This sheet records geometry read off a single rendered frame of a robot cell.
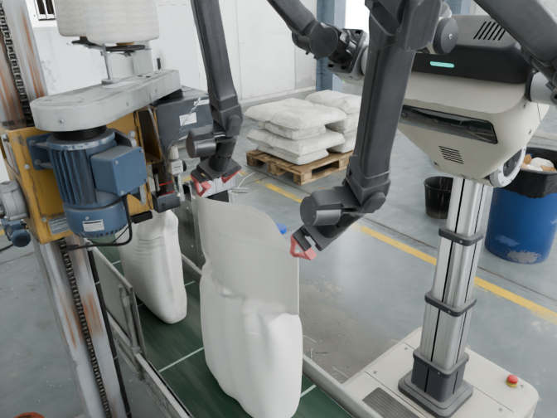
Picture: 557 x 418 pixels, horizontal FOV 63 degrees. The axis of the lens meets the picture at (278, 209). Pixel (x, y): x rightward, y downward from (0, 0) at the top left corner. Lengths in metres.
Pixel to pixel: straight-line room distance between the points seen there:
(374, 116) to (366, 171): 0.12
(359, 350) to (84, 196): 1.64
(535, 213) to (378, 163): 2.42
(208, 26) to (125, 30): 0.18
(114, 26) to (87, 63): 3.06
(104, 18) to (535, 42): 0.83
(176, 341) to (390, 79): 1.48
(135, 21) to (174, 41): 4.13
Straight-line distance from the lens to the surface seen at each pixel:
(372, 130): 0.72
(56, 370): 2.56
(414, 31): 0.59
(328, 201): 0.84
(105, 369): 1.74
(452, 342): 1.66
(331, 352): 2.37
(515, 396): 2.00
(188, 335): 1.93
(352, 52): 1.30
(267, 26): 6.69
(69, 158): 1.13
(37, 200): 1.33
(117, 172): 1.07
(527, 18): 0.76
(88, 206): 1.17
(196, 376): 1.76
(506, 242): 3.27
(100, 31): 1.13
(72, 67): 4.14
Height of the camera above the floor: 1.62
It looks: 26 degrees down
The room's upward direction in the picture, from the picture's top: 2 degrees counter-clockwise
